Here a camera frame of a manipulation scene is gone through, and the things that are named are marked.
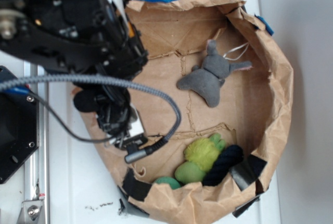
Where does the green plush toy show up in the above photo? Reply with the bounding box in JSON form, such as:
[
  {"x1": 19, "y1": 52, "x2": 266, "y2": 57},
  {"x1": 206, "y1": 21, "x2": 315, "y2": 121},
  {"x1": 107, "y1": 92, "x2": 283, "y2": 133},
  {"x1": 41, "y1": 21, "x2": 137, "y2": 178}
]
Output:
[{"x1": 154, "y1": 133, "x2": 226, "y2": 190}]

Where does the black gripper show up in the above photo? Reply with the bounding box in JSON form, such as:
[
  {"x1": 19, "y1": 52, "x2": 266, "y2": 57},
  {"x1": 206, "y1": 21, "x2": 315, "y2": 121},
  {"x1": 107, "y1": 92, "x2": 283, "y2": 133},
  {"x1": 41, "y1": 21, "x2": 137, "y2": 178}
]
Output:
[{"x1": 73, "y1": 83, "x2": 148, "y2": 150}]

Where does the gray plush elephant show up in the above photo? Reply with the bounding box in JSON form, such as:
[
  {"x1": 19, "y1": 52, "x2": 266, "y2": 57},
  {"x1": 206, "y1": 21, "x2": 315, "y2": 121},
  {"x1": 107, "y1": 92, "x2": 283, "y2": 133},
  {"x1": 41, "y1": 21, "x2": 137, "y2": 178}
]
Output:
[{"x1": 176, "y1": 40, "x2": 252, "y2": 108}]

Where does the metal corner bracket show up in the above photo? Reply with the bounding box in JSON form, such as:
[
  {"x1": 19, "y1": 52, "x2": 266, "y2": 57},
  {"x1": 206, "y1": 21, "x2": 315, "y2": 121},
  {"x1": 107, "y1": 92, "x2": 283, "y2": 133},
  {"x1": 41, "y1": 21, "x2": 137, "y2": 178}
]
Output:
[{"x1": 16, "y1": 200, "x2": 46, "y2": 224}]

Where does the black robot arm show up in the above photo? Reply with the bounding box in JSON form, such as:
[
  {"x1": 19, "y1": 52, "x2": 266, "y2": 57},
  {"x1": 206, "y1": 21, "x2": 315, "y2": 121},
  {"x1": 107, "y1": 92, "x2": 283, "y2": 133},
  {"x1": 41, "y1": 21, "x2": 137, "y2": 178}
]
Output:
[{"x1": 1, "y1": 0, "x2": 148, "y2": 80}]

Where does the gray braided cable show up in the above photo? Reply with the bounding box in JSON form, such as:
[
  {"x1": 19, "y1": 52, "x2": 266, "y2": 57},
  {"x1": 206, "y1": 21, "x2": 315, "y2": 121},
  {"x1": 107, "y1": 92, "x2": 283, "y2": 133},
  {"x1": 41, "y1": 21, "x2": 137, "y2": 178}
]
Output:
[{"x1": 0, "y1": 74, "x2": 182, "y2": 164}]

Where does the aluminium extrusion rail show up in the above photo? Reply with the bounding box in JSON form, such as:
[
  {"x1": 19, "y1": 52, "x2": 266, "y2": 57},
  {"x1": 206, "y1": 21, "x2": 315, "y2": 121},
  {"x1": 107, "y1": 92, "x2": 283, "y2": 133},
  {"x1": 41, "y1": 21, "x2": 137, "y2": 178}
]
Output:
[{"x1": 23, "y1": 61, "x2": 50, "y2": 224}]

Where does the white plastic tray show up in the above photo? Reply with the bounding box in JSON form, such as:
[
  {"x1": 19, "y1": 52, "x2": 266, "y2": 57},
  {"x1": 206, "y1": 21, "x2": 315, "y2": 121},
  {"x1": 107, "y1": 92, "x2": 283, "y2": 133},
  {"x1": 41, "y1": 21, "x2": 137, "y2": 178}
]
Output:
[{"x1": 47, "y1": 0, "x2": 281, "y2": 223}]

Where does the dark navy rope toy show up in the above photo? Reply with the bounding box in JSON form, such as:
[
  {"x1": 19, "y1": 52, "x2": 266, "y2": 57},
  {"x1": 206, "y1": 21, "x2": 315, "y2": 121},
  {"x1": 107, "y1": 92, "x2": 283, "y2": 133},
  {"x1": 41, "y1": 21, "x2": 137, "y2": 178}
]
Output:
[{"x1": 202, "y1": 145, "x2": 244, "y2": 186}]

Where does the brown paper bag bin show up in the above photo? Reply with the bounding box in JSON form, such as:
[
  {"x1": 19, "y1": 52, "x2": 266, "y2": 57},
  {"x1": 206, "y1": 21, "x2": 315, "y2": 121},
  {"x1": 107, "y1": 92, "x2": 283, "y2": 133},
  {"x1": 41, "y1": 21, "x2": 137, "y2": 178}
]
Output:
[{"x1": 95, "y1": 0, "x2": 293, "y2": 223}]

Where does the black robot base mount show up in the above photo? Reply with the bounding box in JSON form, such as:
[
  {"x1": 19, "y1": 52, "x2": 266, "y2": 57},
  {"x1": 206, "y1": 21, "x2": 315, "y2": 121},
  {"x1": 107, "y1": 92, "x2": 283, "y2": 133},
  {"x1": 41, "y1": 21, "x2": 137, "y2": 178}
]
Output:
[{"x1": 0, "y1": 65, "x2": 40, "y2": 184}]

